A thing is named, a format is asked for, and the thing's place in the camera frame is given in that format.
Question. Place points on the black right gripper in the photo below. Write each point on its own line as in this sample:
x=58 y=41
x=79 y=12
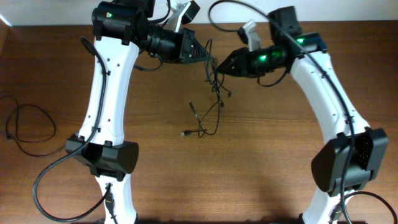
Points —
x=243 y=63

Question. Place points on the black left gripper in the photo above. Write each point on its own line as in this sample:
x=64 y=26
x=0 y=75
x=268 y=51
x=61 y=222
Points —
x=188 y=45

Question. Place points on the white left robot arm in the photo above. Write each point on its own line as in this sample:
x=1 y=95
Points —
x=122 y=29

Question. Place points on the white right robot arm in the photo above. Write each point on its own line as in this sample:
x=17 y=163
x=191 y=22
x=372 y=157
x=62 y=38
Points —
x=353 y=151

